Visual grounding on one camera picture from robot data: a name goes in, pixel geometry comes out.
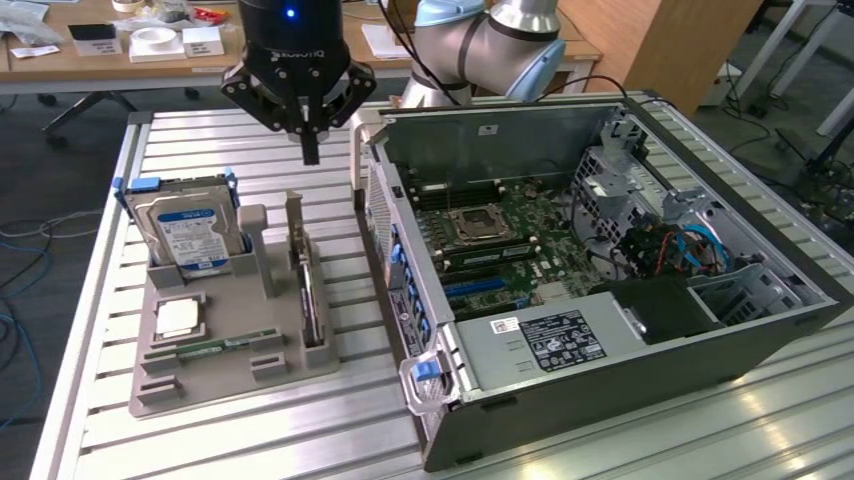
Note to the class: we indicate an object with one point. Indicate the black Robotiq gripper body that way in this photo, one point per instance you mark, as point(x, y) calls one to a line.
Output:
point(293, 55)

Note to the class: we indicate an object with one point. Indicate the graphics card with metal bracket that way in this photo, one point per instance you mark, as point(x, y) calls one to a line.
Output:
point(312, 300)

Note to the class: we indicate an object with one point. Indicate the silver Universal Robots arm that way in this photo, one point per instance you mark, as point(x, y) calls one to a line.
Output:
point(467, 45)

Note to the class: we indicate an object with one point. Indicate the stack of white papers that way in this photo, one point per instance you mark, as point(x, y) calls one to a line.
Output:
point(376, 42)

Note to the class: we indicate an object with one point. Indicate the red packet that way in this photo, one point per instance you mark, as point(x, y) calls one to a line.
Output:
point(209, 15)

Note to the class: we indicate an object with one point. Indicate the flat white box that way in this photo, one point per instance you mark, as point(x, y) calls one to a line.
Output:
point(156, 55)

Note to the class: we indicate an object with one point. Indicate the white tape roll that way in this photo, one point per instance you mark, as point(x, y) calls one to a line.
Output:
point(153, 37)

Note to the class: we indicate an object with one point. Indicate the hard drive with blue label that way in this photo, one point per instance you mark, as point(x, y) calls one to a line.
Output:
point(142, 185)

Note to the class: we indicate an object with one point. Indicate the wooden desk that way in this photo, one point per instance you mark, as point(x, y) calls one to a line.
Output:
point(86, 65)

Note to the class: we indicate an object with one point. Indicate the black and white labelled box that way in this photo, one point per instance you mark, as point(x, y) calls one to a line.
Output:
point(96, 40)

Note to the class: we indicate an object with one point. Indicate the beige tape roll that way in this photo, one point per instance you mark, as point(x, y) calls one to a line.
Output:
point(125, 5)

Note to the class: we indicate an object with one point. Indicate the black office chair base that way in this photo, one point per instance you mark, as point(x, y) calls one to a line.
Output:
point(80, 107)

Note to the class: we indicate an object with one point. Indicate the hard disk with blue label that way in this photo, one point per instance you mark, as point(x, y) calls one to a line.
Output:
point(193, 235)

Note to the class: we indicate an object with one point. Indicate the CPU socket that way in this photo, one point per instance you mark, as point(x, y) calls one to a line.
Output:
point(476, 225)

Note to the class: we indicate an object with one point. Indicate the white card with red print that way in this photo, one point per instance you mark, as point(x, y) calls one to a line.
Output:
point(33, 51)

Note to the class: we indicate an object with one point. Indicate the clear plastic bag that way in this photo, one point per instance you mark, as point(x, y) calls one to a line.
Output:
point(26, 25)

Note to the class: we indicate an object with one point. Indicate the installed black RAM stick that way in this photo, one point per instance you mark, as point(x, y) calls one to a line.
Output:
point(489, 252)

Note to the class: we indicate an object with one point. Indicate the grey parts rack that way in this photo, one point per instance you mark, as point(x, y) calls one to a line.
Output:
point(233, 310)

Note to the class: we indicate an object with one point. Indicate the green motherboard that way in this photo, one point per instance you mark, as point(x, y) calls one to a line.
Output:
point(560, 260)

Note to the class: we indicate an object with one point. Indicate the silver CPU chip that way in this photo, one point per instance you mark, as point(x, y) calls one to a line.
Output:
point(176, 317)

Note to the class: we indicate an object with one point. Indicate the green RAM stick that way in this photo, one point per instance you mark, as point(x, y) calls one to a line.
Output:
point(206, 345)

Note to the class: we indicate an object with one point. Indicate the wooden cabinet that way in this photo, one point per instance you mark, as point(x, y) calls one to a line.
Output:
point(700, 50)

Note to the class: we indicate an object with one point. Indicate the grey power supply unit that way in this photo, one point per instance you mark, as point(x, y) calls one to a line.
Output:
point(493, 360)

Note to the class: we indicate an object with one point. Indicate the black plastic air shroud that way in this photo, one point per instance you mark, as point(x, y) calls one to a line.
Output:
point(660, 310)

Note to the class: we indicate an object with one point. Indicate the silver metal disk bay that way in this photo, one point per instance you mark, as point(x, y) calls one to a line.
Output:
point(740, 295)

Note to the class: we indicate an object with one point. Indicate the dark grey open PC case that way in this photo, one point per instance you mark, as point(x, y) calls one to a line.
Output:
point(600, 400)

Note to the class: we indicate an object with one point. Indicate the white table frame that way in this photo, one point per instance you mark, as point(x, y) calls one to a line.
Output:
point(760, 50)

